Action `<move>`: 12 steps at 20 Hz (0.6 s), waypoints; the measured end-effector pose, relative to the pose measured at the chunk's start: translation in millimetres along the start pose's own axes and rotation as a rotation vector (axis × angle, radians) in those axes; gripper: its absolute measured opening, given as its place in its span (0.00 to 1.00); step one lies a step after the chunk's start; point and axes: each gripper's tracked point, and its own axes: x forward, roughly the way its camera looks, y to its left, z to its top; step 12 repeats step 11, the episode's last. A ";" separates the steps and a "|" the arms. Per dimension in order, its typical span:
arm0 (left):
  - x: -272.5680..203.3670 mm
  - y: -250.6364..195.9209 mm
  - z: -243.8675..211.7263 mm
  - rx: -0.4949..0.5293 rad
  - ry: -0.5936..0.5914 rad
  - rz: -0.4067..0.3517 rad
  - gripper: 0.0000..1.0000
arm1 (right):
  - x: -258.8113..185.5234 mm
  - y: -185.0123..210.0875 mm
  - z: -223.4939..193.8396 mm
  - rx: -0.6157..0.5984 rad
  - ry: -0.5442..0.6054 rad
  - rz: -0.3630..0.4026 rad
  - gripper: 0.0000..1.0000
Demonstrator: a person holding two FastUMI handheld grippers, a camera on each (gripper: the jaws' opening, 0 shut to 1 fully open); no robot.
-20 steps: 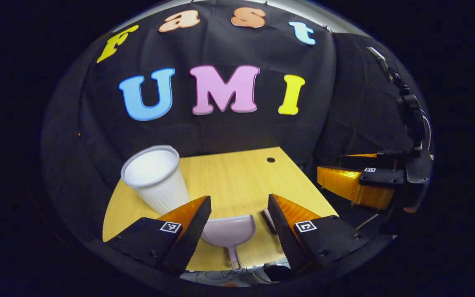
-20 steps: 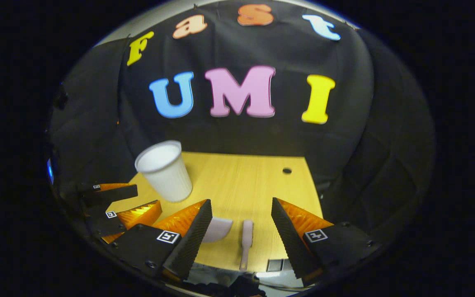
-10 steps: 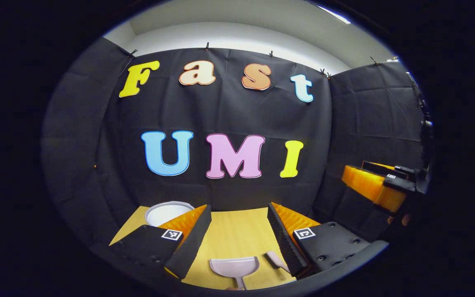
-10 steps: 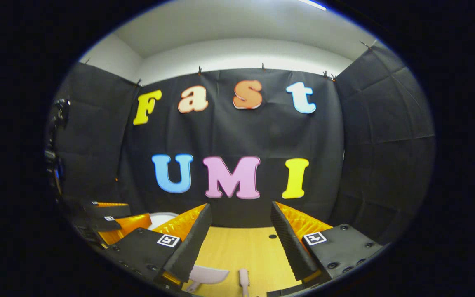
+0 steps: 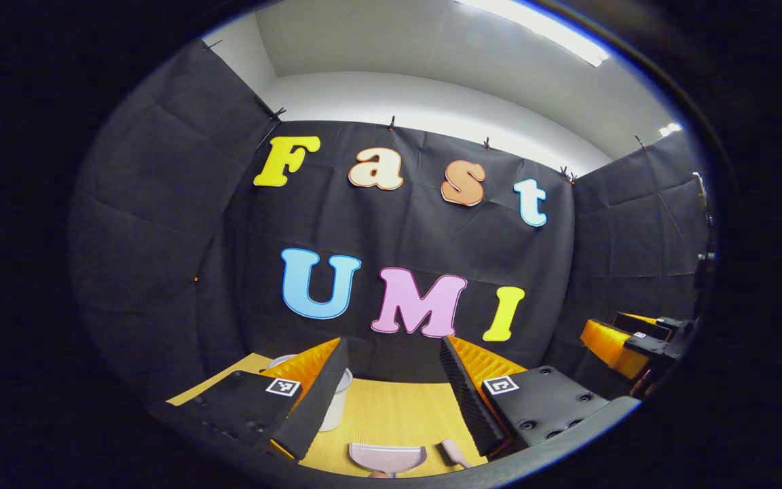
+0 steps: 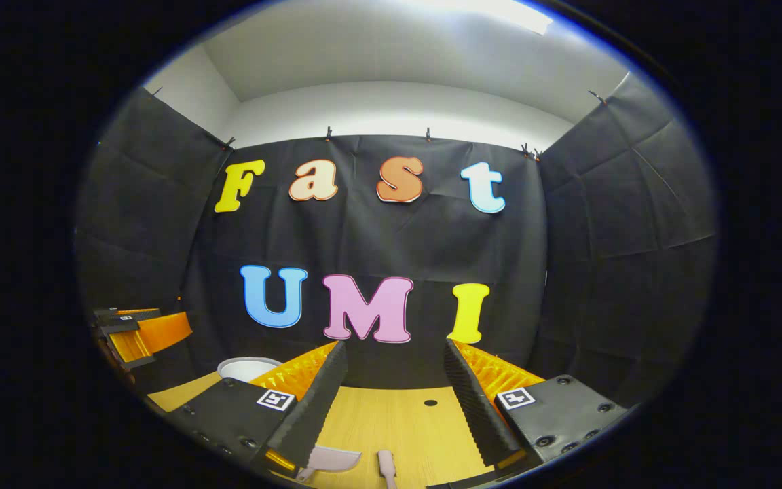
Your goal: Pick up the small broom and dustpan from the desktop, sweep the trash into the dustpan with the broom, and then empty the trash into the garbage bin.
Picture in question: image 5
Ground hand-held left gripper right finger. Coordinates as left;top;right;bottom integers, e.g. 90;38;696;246
439;334;612;459

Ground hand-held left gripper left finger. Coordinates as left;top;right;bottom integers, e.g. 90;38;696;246
164;338;351;463

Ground white garbage bin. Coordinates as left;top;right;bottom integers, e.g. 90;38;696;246
267;354;354;433

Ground pale purple dustpan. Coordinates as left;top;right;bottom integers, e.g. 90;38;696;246
348;443;428;479

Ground wooden desktop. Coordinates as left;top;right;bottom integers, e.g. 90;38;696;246
166;353;490;479

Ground metal pole with dark device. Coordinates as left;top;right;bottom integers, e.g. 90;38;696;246
693;171;718;279

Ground row of black cloth clips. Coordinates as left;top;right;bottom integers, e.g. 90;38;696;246
202;39;646;185

